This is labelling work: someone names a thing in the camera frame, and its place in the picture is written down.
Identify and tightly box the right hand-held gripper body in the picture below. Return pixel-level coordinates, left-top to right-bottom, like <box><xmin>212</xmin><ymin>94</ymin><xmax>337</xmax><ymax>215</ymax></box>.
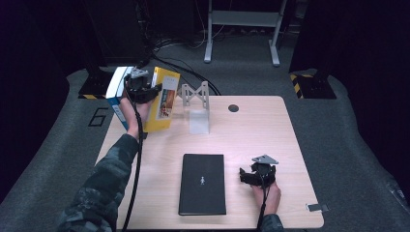
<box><xmin>251</xmin><ymin>154</ymin><xmax>278</xmax><ymax>188</ymax></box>

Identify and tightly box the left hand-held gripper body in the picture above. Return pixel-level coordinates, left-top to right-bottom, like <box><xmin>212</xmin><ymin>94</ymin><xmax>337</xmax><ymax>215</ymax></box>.
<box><xmin>124</xmin><ymin>67</ymin><xmax>154</xmax><ymax>104</ymax></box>

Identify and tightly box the blue book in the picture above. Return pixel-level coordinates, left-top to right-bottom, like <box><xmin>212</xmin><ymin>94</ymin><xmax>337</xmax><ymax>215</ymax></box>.
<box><xmin>105</xmin><ymin>66</ymin><xmax>134</xmax><ymax>131</ymax></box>

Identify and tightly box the yellow book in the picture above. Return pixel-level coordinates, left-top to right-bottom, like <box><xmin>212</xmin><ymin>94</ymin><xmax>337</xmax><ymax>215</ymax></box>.
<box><xmin>143</xmin><ymin>66</ymin><xmax>182</xmax><ymax>133</ymax></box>

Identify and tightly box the black notebook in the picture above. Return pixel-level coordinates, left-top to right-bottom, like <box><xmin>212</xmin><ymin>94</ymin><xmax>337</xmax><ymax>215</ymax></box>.
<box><xmin>178</xmin><ymin>153</ymin><xmax>227</xmax><ymax>217</ymax></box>

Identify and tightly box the white expandable book stand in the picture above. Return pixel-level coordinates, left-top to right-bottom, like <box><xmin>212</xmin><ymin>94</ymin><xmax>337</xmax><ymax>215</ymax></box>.
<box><xmin>181</xmin><ymin>80</ymin><xmax>211</xmax><ymax>135</ymax></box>

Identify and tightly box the person's right hand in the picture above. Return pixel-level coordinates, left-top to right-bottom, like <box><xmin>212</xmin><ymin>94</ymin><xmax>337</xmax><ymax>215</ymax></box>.
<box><xmin>251</xmin><ymin>184</ymin><xmax>282</xmax><ymax>217</ymax></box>

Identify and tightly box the person's left hand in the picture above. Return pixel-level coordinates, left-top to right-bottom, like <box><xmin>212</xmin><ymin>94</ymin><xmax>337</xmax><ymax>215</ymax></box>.
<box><xmin>120</xmin><ymin>96</ymin><xmax>152</xmax><ymax>139</ymax></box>

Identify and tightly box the black cabinet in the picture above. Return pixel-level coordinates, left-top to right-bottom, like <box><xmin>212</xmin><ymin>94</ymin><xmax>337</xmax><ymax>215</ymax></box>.
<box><xmin>85</xmin><ymin>0</ymin><xmax>146</xmax><ymax>66</ymax></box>

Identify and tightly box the grey tape piece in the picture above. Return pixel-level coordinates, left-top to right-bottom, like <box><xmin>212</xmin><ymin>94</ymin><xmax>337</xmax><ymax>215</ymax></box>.
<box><xmin>306</xmin><ymin>202</ymin><xmax>330</xmax><ymax>213</ymax></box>

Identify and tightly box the black floor cable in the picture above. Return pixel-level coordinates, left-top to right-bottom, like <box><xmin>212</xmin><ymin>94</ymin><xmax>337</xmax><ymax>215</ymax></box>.
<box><xmin>151</xmin><ymin>52</ymin><xmax>222</xmax><ymax>97</ymax></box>

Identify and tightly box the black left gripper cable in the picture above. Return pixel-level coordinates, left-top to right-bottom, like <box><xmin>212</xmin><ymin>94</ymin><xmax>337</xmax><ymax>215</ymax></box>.
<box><xmin>121</xmin><ymin>76</ymin><xmax>144</xmax><ymax>232</ymax></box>

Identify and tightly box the white metal desk frame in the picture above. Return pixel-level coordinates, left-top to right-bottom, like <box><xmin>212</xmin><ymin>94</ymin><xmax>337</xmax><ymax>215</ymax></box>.
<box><xmin>203</xmin><ymin>0</ymin><xmax>288</xmax><ymax>68</ymax></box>

